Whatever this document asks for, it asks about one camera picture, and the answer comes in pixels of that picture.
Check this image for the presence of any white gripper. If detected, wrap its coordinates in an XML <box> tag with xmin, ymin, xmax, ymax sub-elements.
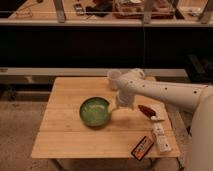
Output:
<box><xmin>115</xmin><ymin>91</ymin><xmax>135</xmax><ymax>109</ymax></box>

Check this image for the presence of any red chili pepper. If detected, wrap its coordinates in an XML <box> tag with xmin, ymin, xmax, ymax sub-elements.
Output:
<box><xmin>138</xmin><ymin>105</ymin><xmax>156</xmax><ymax>118</ymax></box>

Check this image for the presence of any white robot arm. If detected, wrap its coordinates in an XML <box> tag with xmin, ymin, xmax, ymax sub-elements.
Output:
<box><xmin>115</xmin><ymin>69</ymin><xmax>213</xmax><ymax>171</ymax></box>

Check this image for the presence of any white plastic cup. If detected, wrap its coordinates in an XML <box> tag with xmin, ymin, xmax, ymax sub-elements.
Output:
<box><xmin>107</xmin><ymin>69</ymin><xmax>121</xmax><ymax>91</ymax></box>

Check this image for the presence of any green bowl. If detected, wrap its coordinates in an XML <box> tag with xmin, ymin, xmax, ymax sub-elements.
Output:
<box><xmin>79</xmin><ymin>97</ymin><xmax>111</xmax><ymax>127</ymax></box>

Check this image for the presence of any white tube package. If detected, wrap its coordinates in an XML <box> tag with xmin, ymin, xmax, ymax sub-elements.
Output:
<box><xmin>153</xmin><ymin>123</ymin><xmax>172</xmax><ymax>153</ymax></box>

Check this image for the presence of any black orange snack packet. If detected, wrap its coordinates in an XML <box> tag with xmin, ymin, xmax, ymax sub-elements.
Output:
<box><xmin>131</xmin><ymin>136</ymin><xmax>154</xmax><ymax>161</ymax></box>

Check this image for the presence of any wooden table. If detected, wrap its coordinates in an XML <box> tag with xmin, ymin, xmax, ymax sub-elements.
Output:
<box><xmin>30</xmin><ymin>76</ymin><xmax>181</xmax><ymax>171</ymax></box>

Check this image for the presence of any brown tray on shelf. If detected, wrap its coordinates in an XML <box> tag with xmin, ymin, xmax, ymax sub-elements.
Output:
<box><xmin>113</xmin><ymin>0</ymin><xmax>174</xmax><ymax>19</ymax></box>

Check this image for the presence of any black phone on shelf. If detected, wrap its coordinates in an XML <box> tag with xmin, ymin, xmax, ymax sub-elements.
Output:
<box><xmin>73</xmin><ymin>3</ymin><xmax>85</xmax><ymax>16</ymax></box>

